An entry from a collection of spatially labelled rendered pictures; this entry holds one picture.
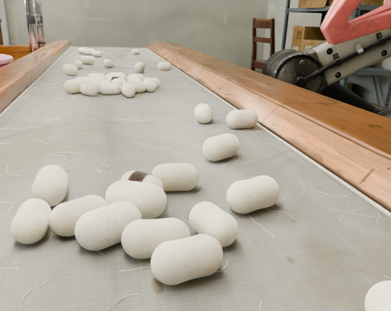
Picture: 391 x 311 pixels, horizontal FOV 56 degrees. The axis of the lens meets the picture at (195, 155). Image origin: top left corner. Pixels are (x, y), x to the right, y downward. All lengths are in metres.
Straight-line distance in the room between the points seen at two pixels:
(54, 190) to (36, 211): 0.03
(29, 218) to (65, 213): 0.02
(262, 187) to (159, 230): 0.08
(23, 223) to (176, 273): 0.08
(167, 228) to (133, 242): 0.02
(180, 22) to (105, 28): 0.96
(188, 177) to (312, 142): 0.15
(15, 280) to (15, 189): 0.10
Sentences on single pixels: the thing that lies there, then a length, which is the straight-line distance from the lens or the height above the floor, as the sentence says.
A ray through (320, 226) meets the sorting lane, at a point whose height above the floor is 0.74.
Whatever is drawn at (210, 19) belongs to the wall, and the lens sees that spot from 5.24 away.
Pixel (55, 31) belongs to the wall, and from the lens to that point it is 5.14.
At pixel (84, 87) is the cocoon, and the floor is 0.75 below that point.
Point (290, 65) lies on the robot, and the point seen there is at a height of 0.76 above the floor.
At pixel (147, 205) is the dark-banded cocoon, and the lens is 0.22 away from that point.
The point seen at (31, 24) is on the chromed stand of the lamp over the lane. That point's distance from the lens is 1.19.
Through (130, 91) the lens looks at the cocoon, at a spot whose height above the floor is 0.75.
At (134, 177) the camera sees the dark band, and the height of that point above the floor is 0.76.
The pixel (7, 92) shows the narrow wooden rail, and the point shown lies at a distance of 0.54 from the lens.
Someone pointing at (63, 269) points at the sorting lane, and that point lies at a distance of 0.20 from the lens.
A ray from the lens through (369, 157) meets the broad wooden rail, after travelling 0.32.
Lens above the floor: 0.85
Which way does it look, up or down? 20 degrees down
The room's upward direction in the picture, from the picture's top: 2 degrees clockwise
